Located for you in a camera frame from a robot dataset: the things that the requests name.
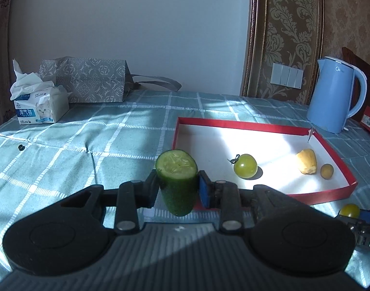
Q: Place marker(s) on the small green tomato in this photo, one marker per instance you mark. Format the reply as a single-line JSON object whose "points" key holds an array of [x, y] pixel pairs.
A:
{"points": [[350, 210]]}

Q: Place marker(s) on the round tan longan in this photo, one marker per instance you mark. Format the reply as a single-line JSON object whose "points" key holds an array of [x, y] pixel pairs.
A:
{"points": [[326, 171]]}

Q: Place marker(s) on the dark wooden wall moulding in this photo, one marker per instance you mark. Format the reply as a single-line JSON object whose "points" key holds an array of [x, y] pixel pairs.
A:
{"points": [[253, 36]]}

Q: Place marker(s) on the blue electric kettle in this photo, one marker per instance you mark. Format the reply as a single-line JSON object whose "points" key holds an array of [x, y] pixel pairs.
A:
{"points": [[327, 97]]}

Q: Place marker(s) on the red cardboard tray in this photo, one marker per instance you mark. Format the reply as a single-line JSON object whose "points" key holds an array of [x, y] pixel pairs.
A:
{"points": [[324, 195]]}

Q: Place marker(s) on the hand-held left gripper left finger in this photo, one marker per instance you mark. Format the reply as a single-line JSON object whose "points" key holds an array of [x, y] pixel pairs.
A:
{"points": [[148, 192]]}

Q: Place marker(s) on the large green cucumber piece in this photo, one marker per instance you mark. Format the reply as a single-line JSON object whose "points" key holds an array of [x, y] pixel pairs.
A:
{"points": [[175, 188]]}

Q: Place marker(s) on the yellow banana piece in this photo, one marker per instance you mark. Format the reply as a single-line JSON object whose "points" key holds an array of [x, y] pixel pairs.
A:
{"points": [[307, 160]]}

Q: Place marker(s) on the grey patterned gift bag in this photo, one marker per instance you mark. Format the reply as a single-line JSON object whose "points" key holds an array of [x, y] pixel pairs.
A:
{"points": [[88, 78]]}

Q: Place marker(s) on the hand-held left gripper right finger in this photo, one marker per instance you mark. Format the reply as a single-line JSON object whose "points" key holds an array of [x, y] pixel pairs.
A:
{"points": [[204, 192]]}

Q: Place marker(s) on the white wall switch panel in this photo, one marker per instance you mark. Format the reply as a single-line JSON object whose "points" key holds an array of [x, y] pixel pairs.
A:
{"points": [[286, 75]]}

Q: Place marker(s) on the large green tomato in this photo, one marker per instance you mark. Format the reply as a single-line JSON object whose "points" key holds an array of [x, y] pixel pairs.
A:
{"points": [[246, 166]]}

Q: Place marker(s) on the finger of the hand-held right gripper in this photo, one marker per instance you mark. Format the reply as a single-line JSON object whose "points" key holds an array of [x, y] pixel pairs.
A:
{"points": [[345, 220], [366, 215]]}

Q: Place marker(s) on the teal checked tablecloth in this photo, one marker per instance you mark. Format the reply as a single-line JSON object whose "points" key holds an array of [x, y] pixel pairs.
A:
{"points": [[66, 157]]}

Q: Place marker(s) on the white tissue pack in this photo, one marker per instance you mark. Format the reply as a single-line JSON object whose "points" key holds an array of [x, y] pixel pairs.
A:
{"points": [[42, 109]]}

